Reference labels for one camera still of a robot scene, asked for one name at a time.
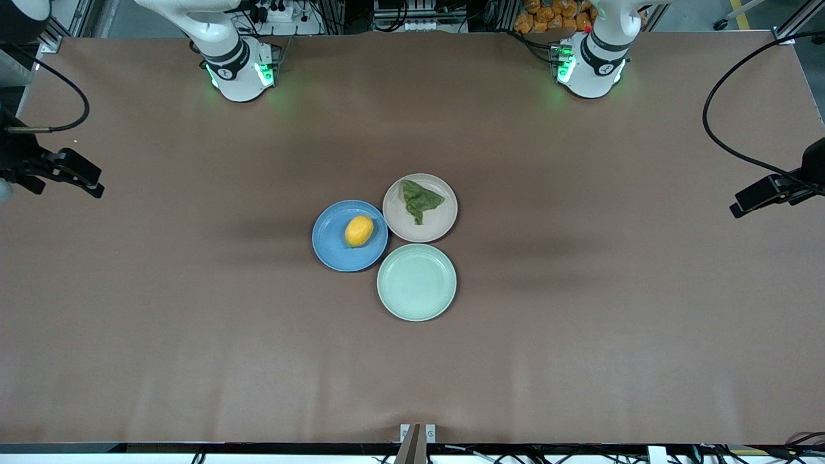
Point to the bag of oranges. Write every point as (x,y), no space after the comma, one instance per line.
(548,16)

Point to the aluminium frame post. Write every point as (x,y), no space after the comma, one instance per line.
(55,38)
(796,22)

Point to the blue plate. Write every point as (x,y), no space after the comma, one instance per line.
(332,248)

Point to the green lettuce leaf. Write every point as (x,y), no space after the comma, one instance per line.
(419,200)

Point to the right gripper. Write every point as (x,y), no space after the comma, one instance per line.
(14,156)

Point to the beige plate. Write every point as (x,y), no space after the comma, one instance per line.
(438,222)

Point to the yellow lemon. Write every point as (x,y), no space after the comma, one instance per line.
(359,231)

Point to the pale green plate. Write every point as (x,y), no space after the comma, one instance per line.
(416,282)

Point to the white power strip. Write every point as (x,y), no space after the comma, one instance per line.
(278,11)

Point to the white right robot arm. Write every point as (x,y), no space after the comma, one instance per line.
(235,61)

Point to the metal table edge bracket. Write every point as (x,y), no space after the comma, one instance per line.
(417,441)

